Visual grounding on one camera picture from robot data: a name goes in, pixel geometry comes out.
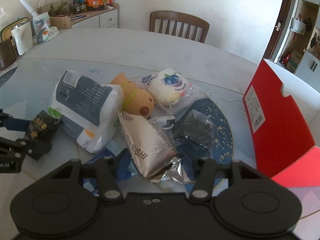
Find blueberry bread packet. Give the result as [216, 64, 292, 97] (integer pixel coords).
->
[139, 67, 202, 114]

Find hanging tote bag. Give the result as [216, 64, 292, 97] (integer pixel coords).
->
[291, 13, 306, 35]

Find brown leather holder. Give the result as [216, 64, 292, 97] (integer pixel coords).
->
[0, 38, 18, 71]

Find red cardboard box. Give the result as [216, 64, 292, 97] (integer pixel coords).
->
[243, 58, 320, 188]

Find white wall cabinet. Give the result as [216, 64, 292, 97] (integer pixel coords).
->
[274, 0, 320, 90]

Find white sideboard cabinet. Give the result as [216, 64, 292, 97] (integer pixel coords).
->
[69, 3, 120, 29]

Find dark snack packet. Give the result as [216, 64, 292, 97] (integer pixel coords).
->
[25, 110, 63, 140]

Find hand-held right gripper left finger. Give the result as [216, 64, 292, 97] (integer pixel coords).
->
[49, 150, 133, 202]

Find blue flat packet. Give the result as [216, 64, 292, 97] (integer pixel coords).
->
[81, 147, 134, 197]

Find brown wooden chair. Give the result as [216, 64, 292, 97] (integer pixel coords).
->
[149, 10, 211, 44]

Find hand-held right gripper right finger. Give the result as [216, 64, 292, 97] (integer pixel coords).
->
[176, 152, 272, 202]

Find white lint roller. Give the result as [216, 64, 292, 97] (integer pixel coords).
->
[19, 0, 39, 18]

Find white countertop appliance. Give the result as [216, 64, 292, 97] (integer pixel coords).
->
[11, 22, 34, 56]

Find white marble desktop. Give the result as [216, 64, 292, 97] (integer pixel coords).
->
[0, 27, 320, 240]

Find brown capybara plush toy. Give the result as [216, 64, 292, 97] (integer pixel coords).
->
[110, 73, 155, 118]

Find green rimmed tray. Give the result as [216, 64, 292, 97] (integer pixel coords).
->
[0, 17, 30, 42]

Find silver foil snack packet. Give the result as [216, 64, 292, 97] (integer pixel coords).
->
[117, 111, 192, 185]

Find glass dome terrarium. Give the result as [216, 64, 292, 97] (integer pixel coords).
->
[37, 0, 73, 18]

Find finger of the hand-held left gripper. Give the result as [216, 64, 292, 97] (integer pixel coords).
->
[0, 136, 53, 161]
[0, 108, 33, 131]

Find dark wooden door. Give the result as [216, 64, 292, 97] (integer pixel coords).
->
[264, 0, 296, 62]

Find white and blue bag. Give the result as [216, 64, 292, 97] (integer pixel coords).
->
[48, 69, 125, 155]

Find clear packet of dark tea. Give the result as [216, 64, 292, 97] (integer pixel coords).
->
[172, 109, 216, 153]

